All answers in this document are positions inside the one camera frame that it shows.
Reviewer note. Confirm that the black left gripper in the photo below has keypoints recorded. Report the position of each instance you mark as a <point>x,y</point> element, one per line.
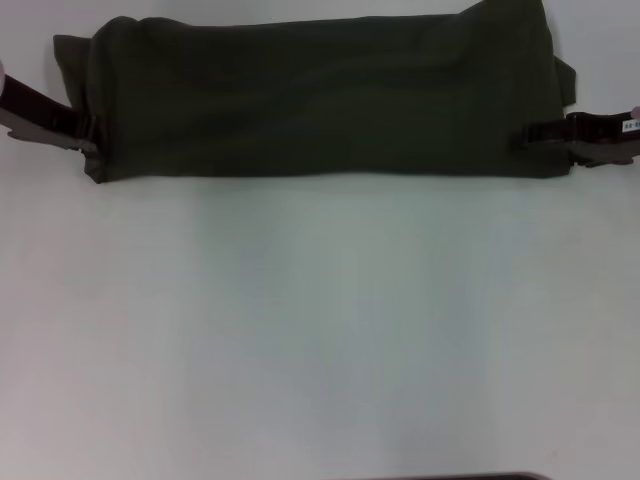
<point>35,112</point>

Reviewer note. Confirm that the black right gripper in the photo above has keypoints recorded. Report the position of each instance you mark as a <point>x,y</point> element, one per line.
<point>605,137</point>

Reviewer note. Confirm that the dark green FREE t-shirt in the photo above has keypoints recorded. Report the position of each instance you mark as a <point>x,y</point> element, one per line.
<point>325,100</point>

